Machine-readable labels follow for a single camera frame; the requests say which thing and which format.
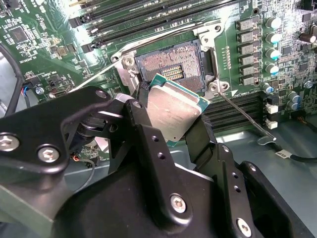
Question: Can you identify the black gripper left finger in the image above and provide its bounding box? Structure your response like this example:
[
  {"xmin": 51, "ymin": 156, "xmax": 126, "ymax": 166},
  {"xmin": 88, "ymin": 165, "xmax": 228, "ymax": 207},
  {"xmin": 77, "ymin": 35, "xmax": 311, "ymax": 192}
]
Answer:
[{"xmin": 0, "ymin": 81, "xmax": 194, "ymax": 238}]

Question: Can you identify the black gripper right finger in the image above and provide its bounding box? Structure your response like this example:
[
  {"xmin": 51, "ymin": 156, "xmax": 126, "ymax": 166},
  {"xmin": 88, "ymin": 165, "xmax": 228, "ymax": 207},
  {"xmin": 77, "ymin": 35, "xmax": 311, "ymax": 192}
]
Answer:
[{"xmin": 184, "ymin": 115, "xmax": 297, "ymax": 238}]

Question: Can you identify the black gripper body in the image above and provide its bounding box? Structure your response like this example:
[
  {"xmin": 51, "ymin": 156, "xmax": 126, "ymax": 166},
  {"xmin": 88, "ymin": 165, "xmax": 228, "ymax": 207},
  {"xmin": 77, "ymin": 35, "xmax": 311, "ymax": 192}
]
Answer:
[{"xmin": 52, "ymin": 162, "xmax": 235, "ymax": 238}]

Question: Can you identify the silver green CPU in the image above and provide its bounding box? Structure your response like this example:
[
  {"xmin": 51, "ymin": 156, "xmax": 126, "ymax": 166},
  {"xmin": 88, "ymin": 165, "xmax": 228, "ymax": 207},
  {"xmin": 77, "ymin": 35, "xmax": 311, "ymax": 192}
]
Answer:
[{"xmin": 148, "ymin": 73, "xmax": 211, "ymax": 149}]

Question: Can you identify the metal socket cover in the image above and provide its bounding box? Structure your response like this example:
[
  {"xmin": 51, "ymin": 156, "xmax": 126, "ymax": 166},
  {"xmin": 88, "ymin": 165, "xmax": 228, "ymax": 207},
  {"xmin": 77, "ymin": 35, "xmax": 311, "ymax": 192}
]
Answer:
[{"xmin": 115, "ymin": 63, "xmax": 141, "ymax": 101}]

